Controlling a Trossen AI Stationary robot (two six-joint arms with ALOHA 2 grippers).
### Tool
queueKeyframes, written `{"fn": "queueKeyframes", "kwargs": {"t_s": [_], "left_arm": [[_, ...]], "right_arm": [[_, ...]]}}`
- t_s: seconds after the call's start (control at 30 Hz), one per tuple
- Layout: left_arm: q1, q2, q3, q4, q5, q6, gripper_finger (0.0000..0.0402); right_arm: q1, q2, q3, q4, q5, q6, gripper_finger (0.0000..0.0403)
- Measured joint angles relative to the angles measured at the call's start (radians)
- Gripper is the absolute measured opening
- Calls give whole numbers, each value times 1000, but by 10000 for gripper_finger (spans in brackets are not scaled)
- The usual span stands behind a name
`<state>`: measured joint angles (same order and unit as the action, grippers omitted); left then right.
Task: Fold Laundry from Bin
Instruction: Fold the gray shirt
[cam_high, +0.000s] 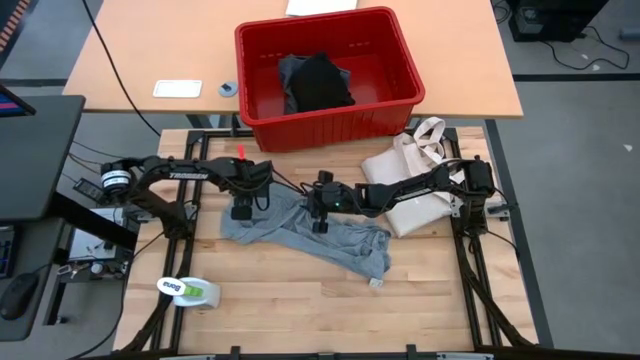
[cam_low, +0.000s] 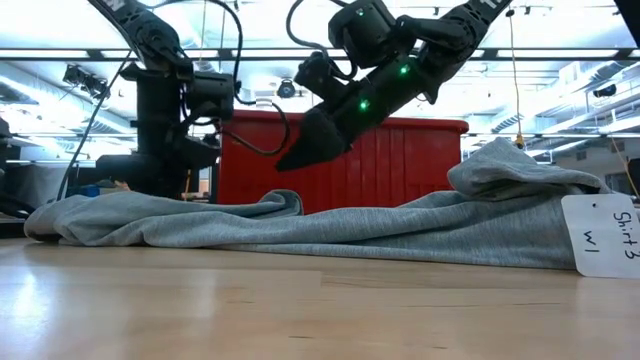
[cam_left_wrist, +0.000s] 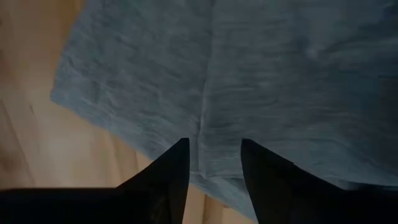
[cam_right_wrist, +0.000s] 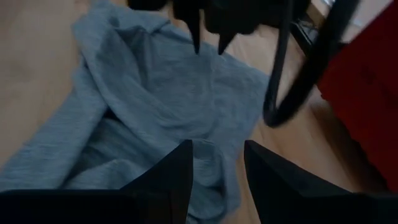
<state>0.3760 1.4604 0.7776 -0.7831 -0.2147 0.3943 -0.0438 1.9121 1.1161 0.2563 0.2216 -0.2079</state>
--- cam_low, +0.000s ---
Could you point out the small black ceiling camera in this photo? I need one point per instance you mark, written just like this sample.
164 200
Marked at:
605 91

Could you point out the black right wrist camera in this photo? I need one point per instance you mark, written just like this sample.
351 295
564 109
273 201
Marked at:
320 75

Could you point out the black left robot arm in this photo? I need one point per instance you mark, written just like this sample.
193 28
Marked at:
150 40

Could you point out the round black ceiling camera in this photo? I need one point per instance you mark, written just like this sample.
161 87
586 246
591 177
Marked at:
286 89

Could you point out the white paper shirt tag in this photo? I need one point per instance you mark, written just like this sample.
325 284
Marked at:
605 235

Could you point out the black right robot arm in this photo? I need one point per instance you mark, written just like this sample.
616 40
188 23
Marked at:
450 30

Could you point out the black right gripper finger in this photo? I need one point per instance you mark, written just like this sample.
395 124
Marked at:
315 140

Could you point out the blue storage box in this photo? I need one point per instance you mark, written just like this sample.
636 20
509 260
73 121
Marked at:
92 191

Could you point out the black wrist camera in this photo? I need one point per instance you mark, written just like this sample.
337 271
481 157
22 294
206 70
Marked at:
210 142
320 75

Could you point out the black overhead frame bar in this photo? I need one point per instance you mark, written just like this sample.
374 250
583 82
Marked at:
550 54

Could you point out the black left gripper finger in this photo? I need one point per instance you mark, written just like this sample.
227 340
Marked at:
182 185
140 185

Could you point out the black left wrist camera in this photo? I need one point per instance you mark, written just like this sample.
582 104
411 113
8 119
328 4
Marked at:
210 142

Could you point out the black ceiling camera cluster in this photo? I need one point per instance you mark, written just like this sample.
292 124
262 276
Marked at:
85 80

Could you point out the grey Reebok t-shirt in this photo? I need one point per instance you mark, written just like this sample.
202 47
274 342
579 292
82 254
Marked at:
350 230

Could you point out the red plastic laundry bin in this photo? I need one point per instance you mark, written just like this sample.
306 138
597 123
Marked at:
415 165

